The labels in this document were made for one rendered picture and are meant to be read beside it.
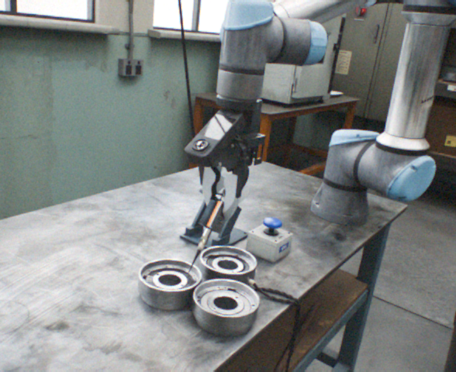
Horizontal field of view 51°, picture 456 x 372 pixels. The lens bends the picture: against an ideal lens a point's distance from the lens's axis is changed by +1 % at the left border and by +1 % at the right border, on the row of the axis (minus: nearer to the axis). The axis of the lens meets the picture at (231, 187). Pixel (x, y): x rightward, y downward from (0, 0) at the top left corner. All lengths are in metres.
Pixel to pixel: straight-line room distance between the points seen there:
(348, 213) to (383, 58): 3.42
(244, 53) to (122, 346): 0.47
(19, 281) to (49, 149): 1.73
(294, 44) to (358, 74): 3.85
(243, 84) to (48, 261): 0.47
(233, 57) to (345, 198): 0.59
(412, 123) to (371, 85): 3.52
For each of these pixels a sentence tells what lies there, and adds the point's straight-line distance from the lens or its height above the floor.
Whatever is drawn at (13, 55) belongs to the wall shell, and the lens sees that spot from 2.38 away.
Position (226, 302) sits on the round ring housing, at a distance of 0.79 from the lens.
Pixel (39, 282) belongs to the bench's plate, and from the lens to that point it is 0.87.
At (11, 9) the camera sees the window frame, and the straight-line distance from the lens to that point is 2.42.
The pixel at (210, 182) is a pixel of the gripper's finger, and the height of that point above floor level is 0.98.
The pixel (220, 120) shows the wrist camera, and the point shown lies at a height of 1.10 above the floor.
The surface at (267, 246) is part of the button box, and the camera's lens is 0.97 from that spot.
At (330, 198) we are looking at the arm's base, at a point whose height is 0.86.
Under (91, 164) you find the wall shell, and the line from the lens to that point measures 2.75.
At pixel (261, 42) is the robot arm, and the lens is 0.76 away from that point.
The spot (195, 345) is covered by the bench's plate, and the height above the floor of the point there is 0.80.
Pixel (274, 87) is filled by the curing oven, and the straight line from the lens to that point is 3.06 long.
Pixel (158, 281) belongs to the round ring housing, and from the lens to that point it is 0.81.
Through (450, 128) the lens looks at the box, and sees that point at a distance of 4.18.
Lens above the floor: 1.25
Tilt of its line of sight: 19 degrees down
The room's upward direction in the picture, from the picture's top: 7 degrees clockwise
